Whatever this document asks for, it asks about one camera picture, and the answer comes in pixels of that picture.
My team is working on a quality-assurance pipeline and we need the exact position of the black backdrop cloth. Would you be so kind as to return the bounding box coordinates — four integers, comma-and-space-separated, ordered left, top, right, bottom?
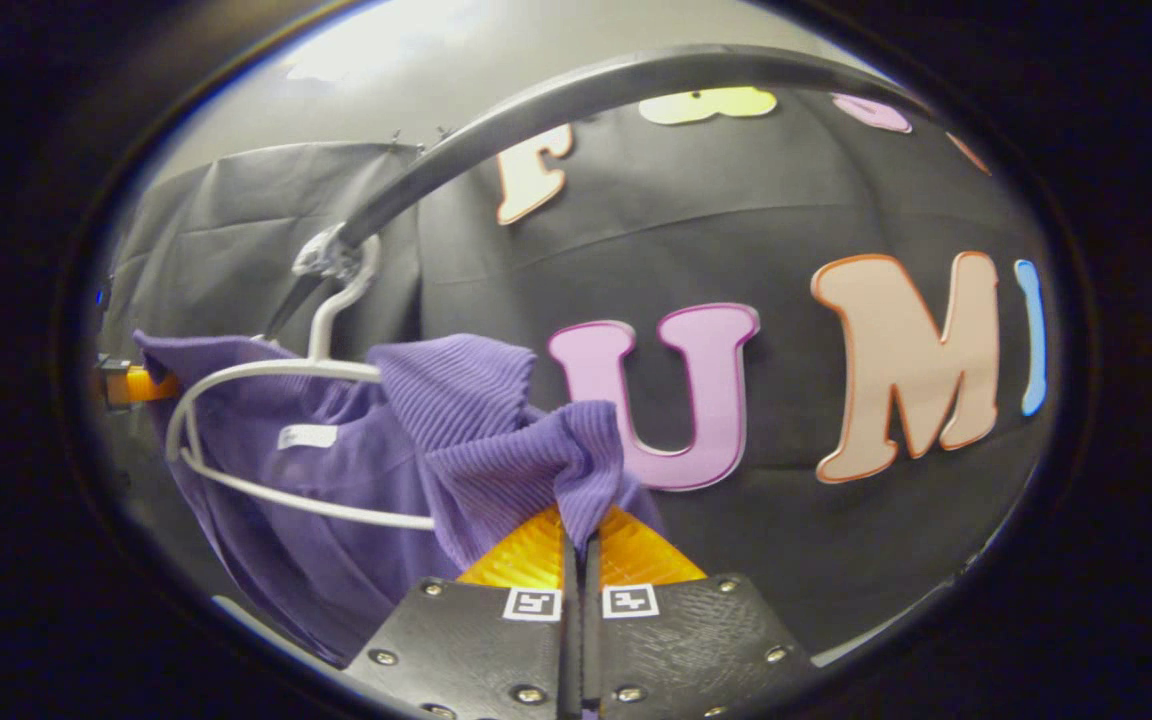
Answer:
101, 85, 1064, 663

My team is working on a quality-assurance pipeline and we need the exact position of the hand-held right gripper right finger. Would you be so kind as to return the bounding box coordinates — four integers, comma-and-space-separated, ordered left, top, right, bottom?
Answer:
584, 505, 822, 720

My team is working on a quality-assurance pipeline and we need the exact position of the white plastic hanger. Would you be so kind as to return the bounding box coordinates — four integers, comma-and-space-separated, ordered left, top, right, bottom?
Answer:
165, 235, 437, 532

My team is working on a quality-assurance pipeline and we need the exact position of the black clothes rack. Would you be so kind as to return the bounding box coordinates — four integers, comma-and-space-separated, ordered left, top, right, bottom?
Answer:
261, 44, 937, 343

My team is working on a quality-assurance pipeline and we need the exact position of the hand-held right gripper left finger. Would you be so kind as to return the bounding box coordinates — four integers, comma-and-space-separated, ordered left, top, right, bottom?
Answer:
341, 505, 578, 720

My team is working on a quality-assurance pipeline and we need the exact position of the purple shirt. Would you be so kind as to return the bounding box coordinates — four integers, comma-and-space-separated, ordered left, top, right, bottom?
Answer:
131, 330, 667, 669

